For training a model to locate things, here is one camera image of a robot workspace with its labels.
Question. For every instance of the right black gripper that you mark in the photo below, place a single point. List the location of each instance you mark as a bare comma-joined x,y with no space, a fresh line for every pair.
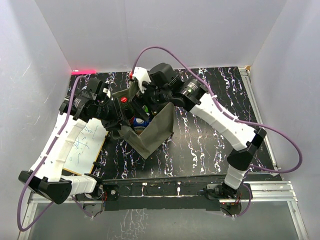
140,99

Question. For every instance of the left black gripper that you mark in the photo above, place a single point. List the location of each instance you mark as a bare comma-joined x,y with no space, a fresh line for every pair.
118,119

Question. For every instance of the cola bottle red cap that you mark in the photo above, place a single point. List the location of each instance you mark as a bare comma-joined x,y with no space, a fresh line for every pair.
123,99

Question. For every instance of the blue top juice carton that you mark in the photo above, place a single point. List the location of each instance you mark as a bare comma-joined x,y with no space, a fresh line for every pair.
139,125

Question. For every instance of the grey canvas bag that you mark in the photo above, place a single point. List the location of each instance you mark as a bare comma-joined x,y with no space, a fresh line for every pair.
159,129

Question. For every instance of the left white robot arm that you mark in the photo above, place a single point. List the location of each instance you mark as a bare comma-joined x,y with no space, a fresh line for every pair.
45,177

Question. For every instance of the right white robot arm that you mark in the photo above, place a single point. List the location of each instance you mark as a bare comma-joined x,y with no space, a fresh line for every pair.
162,85

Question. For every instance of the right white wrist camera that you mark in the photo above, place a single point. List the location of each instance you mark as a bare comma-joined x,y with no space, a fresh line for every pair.
141,76

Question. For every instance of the white board orange frame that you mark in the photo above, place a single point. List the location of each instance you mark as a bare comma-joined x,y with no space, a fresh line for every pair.
86,148

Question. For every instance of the black front mounting rail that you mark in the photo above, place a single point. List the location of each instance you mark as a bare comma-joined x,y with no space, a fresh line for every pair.
171,193

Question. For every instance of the aluminium frame rail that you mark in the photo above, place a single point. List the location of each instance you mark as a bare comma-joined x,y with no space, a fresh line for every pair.
274,191

